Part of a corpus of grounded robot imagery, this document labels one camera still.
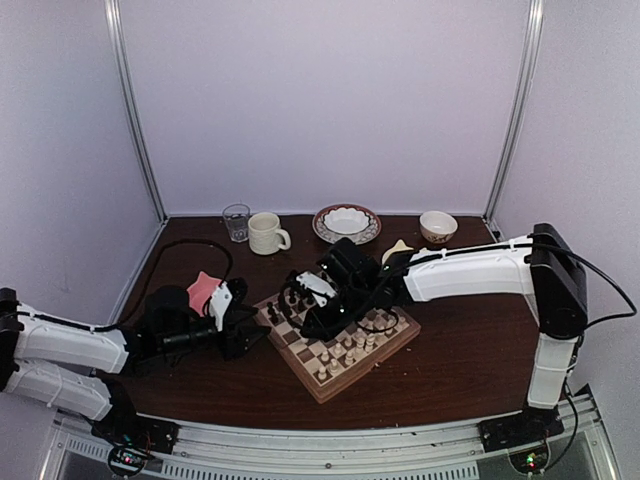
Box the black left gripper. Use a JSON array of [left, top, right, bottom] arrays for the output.
[[160, 305, 271, 361]]

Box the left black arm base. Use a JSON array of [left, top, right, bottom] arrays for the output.
[[89, 415, 180, 454]]

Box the white scalloped bowl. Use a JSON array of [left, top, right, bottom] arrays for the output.
[[324, 207, 369, 235]]

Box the front aluminium rail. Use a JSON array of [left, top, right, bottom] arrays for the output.
[[39, 394, 626, 480]]

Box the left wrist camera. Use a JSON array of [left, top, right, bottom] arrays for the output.
[[203, 278, 248, 333]]

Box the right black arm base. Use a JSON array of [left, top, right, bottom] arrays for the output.
[[478, 408, 564, 453]]

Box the patterned brown rim plate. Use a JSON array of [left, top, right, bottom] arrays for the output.
[[312, 204, 382, 245]]

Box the pink cat-ear bowl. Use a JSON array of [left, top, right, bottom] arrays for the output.
[[187, 271, 221, 316]]

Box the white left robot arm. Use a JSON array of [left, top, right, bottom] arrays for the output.
[[1, 279, 270, 444]]

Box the white floral small bowl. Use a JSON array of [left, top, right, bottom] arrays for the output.
[[419, 211, 458, 244]]

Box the clear drinking glass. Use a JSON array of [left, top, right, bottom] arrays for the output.
[[222, 203, 251, 243]]

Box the left aluminium frame post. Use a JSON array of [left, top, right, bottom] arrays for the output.
[[104, 0, 167, 223]]

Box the yellow cat-ear bowl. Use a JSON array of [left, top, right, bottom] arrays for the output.
[[381, 239, 427, 264]]

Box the white chess knight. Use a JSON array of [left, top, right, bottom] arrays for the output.
[[385, 312, 398, 337], [329, 358, 339, 375]]

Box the white chess piece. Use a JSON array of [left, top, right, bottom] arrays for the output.
[[376, 327, 387, 345]]

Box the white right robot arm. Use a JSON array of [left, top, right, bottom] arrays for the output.
[[294, 223, 588, 442]]

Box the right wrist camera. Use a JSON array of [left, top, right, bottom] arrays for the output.
[[291, 271, 338, 308]]

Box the left black cable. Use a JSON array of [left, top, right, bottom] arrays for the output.
[[94, 239, 235, 334]]

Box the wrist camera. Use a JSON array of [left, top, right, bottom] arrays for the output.
[[291, 271, 338, 308], [203, 278, 248, 333]]

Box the black cable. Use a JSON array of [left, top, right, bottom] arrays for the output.
[[94, 239, 235, 334], [529, 242, 639, 326]]

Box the wooden chess board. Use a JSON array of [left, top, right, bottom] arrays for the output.
[[255, 293, 421, 404]]

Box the white chess queen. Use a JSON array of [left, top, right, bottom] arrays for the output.
[[354, 338, 365, 359]]

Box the cream ribbed mug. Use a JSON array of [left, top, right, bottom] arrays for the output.
[[248, 212, 292, 256]]

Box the right aluminium frame post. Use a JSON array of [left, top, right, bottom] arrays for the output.
[[483, 0, 545, 230]]

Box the black chess piece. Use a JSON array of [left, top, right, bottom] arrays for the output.
[[267, 302, 278, 324]]

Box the right black cable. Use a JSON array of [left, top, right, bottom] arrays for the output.
[[529, 242, 639, 326]]

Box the aluminium frame post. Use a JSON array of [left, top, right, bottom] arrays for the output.
[[483, 0, 545, 230], [104, 0, 167, 223]]

